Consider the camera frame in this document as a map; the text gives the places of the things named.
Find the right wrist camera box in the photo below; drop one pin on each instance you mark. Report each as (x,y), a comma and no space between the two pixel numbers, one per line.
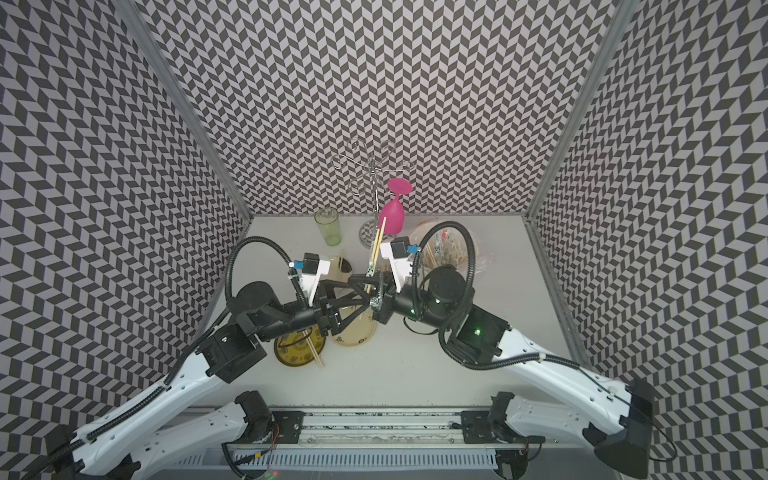
(399,253)

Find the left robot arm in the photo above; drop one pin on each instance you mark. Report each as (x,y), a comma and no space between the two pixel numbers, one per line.
(133,441)

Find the pink plastic goblet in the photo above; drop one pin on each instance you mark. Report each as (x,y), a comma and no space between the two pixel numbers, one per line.
(392,216)

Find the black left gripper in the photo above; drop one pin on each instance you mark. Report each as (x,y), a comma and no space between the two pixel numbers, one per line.
(329,319)

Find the yellow dark patterned plate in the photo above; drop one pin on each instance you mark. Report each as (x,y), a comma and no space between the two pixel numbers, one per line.
(292,351)

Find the clear plastic chopstick wrapper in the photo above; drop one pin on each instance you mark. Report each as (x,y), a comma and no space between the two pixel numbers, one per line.
(377,284)

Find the metal cup rack stand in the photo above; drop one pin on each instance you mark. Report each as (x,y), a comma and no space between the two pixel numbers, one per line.
(375,162)

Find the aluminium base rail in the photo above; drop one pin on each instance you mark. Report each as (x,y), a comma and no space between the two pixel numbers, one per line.
(371,440)

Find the green translucent cup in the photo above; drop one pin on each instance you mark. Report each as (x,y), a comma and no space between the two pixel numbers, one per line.
(328,223)

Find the chopsticks pair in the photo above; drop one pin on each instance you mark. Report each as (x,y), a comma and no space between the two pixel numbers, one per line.
(309,340)
(341,270)
(375,250)

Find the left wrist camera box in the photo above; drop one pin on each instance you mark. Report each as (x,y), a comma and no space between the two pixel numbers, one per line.
(311,269)

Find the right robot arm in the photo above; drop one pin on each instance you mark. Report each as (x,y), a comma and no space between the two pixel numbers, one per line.
(615,419)

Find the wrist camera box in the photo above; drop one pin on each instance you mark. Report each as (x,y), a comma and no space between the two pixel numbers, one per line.
(311,269)
(399,253)

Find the cream plate back left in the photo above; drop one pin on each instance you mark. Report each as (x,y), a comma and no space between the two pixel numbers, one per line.
(331,275)

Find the cream plate near chopsticks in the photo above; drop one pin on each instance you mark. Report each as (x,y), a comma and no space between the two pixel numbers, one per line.
(358,332)

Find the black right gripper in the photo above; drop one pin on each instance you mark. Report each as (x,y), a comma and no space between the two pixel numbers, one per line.
(387,311)

